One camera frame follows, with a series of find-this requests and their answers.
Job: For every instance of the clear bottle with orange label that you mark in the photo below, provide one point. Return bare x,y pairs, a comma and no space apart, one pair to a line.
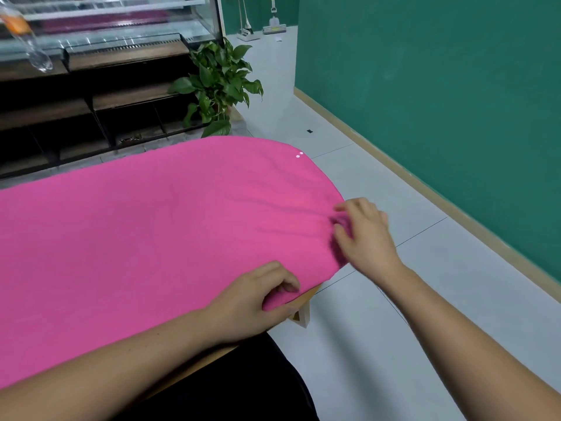
22,35

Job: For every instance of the person's left forearm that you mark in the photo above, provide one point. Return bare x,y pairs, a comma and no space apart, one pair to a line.
96,372

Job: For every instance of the dark wooden shelf cabinet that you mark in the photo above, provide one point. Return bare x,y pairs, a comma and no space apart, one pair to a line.
88,109

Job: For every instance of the person's left hand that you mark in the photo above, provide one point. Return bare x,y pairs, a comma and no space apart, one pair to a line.
250,302

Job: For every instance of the person's right forearm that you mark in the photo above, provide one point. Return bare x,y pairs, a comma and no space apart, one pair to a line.
482,355

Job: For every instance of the wooden table leg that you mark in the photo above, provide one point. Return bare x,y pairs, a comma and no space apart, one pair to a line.
301,311

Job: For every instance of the person's right hand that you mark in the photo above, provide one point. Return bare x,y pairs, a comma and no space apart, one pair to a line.
368,241

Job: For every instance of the white mop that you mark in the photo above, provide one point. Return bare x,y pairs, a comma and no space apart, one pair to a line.
274,27

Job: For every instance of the green potted plant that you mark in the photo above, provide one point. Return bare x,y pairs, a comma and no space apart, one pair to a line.
215,87

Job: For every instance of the pink towel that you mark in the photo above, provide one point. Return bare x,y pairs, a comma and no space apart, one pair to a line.
131,241

